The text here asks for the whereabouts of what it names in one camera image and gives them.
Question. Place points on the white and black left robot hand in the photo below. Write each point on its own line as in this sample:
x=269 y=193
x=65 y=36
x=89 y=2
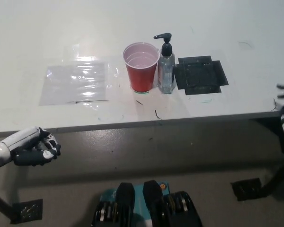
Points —
x=30 y=138

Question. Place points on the clear soap pump bottle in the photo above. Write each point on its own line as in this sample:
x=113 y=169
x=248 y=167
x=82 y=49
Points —
x=166 y=71

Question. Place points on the black and teal robot body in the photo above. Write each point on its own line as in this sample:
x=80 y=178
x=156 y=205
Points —
x=146 y=208

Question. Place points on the clear plastic sheet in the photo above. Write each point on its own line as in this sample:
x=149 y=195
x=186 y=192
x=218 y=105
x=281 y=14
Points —
x=75 y=82

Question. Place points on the black tape patch on table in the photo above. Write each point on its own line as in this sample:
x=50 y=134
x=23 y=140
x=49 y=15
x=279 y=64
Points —
x=200 y=74

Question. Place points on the red plastic cup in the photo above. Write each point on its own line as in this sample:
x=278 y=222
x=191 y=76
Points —
x=140 y=73

